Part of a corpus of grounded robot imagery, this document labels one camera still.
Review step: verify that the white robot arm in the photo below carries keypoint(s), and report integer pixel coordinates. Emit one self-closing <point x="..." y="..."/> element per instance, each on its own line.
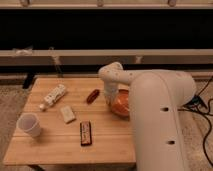
<point x="154" y="99"/>

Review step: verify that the wooden table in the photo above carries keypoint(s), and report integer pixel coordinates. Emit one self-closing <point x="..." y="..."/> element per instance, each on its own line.
<point x="60" y="143"/>

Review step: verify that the white wrapped packet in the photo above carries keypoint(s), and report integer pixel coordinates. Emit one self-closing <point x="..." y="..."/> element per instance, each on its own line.
<point x="68" y="115"/>

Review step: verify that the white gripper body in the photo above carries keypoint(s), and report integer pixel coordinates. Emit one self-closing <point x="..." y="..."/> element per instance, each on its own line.
<point x="110" y="93"/>

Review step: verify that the white plastic bottle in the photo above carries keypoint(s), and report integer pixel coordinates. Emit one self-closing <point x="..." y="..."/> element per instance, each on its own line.
<point x="52" y="97"/>

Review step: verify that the dark snack bar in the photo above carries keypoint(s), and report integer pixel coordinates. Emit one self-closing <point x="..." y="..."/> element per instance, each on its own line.
<point x="85" y="133"/>

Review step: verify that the small red-brown object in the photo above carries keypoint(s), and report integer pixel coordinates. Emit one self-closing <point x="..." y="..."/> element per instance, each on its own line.
<point x="92" y="96"/>

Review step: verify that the orange ceramic bowl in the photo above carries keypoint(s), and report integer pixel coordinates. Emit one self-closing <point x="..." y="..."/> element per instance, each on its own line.
<point x="120" y="105"/>

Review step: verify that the grey horizontal rail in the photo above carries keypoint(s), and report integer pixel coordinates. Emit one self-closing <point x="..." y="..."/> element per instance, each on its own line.
<point x="102" y="57"/>

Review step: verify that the white plastic cup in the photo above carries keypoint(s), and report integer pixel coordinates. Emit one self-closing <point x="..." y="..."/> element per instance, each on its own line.
<point x="29" y="124"/>

